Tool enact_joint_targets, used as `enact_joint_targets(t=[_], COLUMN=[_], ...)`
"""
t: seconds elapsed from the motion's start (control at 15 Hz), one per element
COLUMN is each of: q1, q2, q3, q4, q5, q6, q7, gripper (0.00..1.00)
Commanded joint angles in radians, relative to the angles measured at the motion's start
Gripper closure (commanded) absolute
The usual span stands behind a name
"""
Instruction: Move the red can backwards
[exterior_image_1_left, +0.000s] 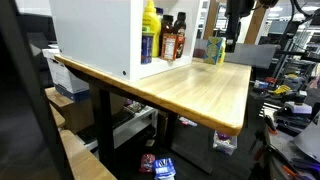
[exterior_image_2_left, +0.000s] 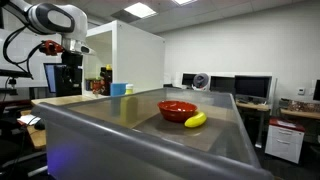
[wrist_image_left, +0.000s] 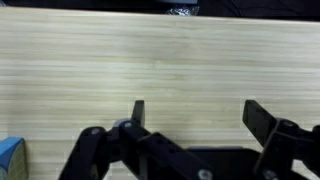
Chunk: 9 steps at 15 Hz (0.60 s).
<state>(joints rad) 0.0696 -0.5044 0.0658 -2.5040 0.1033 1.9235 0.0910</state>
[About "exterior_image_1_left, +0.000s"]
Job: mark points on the blue labelled tin can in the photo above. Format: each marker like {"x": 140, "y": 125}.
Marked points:
{"x": 147, "y": 48}

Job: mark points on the clear plastic container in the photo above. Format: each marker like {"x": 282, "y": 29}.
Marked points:
{"x": 225, "y": 143}

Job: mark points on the brown cardboard box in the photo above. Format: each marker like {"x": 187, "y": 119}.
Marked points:
{"x": 76, "y": 113}

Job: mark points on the black table leg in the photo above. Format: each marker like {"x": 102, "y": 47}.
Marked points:
{"x": 191, "y": 143}

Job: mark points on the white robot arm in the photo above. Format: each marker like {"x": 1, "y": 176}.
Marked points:
{"x": 238, "y": 6}

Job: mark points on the black camera stand post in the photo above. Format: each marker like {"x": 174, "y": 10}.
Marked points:
{"x": 30, "y": 100}

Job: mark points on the yellow mustard bottle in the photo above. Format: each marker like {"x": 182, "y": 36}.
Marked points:
{"x": 151, "y": 20}

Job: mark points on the black keyboard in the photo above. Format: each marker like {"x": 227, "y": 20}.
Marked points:
{"x": 120, "y": 118}

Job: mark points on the white low shelf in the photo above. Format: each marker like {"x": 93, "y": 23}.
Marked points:
{"x": 133, "y": 128}

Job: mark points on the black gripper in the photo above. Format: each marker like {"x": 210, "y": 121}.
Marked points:
{"x": 233, "y": 28}

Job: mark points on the white shelf cabinet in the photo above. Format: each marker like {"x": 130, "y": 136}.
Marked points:
{"x": 93, "y": 33}

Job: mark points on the red soup can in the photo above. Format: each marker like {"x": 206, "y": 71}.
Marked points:
{"x": 169, "y": 46}

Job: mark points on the wooden bench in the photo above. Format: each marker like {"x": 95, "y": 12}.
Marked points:
{"x": 83, "y": 160}

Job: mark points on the white and purple device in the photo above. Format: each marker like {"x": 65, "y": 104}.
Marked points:
{"x": 298, "y": 107}

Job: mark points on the blue snack packet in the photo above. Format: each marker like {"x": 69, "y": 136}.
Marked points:
{"x": 164, "y": 168}

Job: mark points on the chocolate fudge syrup bottle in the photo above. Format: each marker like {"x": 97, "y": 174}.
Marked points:
{"x": 180, "y": 23}

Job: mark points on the metal storage rack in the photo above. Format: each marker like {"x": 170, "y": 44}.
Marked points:
{"x": 296, "y": 53}

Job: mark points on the red snack packet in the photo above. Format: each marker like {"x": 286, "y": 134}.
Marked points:
{"x": 147, "y": 163}

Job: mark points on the yellow hand tool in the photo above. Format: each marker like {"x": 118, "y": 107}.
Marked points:
{"x": 282, "y": 90}

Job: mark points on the white and blue file box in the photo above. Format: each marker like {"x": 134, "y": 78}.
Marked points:
{"x": 66, "y": 76}

